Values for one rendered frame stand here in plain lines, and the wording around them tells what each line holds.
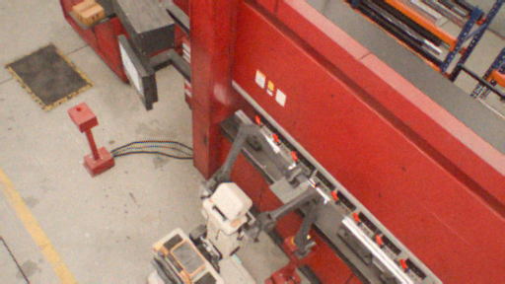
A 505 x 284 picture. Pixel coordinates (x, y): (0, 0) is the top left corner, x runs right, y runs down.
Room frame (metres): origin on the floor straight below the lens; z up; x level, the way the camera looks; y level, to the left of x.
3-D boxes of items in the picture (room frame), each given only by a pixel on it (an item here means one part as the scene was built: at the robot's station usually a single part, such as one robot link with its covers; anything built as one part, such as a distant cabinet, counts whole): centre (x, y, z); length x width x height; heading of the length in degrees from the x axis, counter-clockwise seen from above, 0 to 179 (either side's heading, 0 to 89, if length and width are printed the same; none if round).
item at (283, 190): (1.74, -0.32, 1.00); 0.26 x 0.18 x 0.01; 137
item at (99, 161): (2.25, 1.45, 0.41); 0.25 x 0.20 x 0.83; 137
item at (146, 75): (2.24, 0.89, 1.42); 0.45 x 0.12 x 0.36; 38
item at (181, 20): (2.53, 0.72, 1.66); 0.40 x 0.24 x 0.07; 47
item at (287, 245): (1.39, -0.46, 0.75); 0.20 x 0.16 x 0.18; 40
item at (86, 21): (3.23, 1.69, 1.04); 0.30 x 0.26 x 0.12; 49
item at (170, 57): (2.53, 0.72, 1.17); 0.40 x 0.24 x 0.07; 47
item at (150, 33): (2.33, 0.85, 1.53); 0.51 x 0.25 x 0.85; 38
